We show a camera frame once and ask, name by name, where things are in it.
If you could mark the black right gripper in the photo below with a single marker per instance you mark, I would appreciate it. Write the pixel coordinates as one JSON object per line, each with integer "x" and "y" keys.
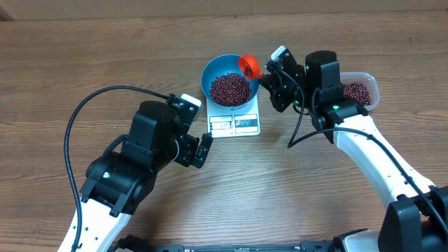
{"x": 281, "y": 96}

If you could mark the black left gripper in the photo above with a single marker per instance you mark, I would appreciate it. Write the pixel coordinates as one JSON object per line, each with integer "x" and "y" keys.
{"x": 187, "y": 158}

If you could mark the red measuring scoop blue handle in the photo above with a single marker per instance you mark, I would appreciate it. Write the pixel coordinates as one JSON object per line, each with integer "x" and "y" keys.
{"x": 250, "y": 67}

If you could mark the clear plastic food container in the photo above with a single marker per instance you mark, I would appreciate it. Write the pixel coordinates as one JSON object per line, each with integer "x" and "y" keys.
{"x": 369, "y": 82}

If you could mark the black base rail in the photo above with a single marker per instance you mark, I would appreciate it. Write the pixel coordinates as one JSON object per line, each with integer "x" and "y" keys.
{"x": 241, "y": 248}

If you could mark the white digital kitchen scale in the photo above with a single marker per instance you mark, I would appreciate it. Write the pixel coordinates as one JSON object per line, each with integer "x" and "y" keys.
{"x": 225, "y": 123}

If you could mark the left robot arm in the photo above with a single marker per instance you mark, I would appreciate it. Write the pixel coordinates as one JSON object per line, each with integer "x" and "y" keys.
{"x": 118, "y": 181}

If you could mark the red beans in bowl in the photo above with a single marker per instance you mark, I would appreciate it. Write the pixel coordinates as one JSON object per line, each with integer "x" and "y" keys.
{"x": 231, "y": 89}

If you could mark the blue plastic bowl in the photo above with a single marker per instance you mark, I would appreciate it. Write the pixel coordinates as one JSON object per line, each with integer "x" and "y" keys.
{"x": 221, "y": 65}

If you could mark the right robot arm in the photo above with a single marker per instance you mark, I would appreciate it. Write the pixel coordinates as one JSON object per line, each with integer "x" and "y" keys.
{"x": 416, "y": 209}

